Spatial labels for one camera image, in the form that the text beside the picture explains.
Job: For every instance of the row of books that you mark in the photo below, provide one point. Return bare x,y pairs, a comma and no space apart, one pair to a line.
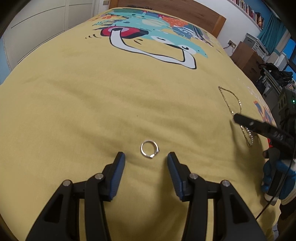
256,16

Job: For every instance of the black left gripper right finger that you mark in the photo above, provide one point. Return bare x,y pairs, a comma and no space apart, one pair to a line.
233,219

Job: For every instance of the wooden headboard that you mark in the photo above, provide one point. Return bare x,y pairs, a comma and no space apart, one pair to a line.
188,10

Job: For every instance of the wooden nightstand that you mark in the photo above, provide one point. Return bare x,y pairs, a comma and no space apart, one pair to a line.
248,61

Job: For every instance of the white wardrobe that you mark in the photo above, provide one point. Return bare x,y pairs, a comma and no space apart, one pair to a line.
40,21

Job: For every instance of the teal curtain right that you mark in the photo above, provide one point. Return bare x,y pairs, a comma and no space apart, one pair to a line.
274,35

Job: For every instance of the blue gloved hand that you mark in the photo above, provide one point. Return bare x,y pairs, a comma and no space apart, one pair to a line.
278,181

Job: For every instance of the wall power outlet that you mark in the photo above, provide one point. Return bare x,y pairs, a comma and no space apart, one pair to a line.
231,44

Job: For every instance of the black backpack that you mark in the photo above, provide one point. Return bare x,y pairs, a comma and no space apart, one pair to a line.
283,78

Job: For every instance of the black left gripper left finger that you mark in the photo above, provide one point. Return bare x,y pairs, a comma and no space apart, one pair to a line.
59,219

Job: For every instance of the yellow dinosaur bedspread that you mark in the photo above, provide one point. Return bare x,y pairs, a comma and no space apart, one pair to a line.
137,82

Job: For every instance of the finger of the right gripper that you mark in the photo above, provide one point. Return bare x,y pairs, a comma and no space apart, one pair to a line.
279,139

